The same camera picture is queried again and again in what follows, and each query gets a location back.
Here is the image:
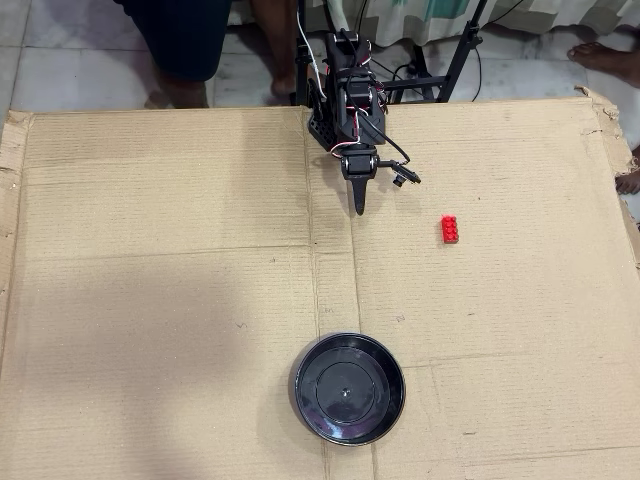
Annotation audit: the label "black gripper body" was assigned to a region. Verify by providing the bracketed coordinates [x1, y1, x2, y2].
[338, 145, 382, 180]

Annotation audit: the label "red lego block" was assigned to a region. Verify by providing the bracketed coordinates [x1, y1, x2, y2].
[440, 213, 461, 245]

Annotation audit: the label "black perforated base clamp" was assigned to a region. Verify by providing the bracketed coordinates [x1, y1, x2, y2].
[307, 107, 340, 152]

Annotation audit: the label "bare lower leg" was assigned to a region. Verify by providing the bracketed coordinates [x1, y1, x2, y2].
[249, 0, 301, 99]

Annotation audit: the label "black metal stand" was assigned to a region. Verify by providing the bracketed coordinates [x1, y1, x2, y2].
[293, 0, 489, 105]

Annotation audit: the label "bare leg below shorts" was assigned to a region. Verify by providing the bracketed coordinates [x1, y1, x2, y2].
[144, 69, 211, 110]

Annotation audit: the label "black round plastic bowl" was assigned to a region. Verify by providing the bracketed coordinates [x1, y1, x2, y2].
[288, 332, 406, 447]

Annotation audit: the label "brown cardboard sheet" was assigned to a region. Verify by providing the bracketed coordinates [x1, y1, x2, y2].
[0, 84, 640, 480]

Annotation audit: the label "dark shorts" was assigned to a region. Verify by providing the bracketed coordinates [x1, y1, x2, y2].
[113, 0, 234, 84]

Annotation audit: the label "bare foot with toes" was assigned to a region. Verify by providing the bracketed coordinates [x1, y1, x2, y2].
[614, 144, 640, 196]
[567, 41, 640, 90]

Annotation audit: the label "black camera cable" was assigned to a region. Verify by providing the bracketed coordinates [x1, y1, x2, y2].
[367, 113, 412, 166]

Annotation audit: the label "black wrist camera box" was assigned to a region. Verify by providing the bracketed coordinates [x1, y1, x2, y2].
[378, 156, 422, 190]

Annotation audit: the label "white power cable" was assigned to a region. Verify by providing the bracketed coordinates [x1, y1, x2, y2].
[296, 0, 326, 76]

